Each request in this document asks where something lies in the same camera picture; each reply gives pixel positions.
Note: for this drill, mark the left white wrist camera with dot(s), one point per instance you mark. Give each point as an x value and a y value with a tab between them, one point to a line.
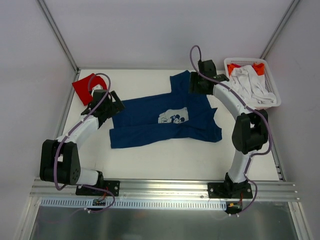
96	87

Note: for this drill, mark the orange t shirt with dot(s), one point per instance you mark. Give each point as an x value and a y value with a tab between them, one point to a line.
258	68

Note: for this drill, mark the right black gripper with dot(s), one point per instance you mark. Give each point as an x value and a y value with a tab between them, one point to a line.
195	83

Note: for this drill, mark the white slotted cable duct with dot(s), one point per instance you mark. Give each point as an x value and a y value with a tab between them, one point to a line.
216	205

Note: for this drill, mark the folded red t shirt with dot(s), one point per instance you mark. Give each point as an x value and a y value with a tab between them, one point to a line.
83	87

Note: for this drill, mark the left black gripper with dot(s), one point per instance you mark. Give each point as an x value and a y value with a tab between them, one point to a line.
116	102

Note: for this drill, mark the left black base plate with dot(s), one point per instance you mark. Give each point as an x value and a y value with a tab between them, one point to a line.
105	187

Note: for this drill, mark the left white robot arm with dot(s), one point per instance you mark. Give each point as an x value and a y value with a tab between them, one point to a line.
60	160

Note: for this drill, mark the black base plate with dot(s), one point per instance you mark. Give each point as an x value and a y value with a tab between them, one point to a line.
220	190
105	187

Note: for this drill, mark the aluminium mounting rail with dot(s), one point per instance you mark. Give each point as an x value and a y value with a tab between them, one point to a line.
267	191

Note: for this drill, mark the blue t shirt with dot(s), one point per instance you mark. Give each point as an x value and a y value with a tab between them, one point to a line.
175	115

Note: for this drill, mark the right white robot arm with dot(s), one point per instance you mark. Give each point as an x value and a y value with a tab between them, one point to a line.
249	134

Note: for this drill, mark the white plastic basket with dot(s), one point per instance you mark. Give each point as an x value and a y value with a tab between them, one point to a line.
269	81

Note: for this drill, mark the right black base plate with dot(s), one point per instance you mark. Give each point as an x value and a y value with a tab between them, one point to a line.
220	190

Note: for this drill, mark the white t shirt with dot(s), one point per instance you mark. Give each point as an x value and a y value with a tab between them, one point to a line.
251	87

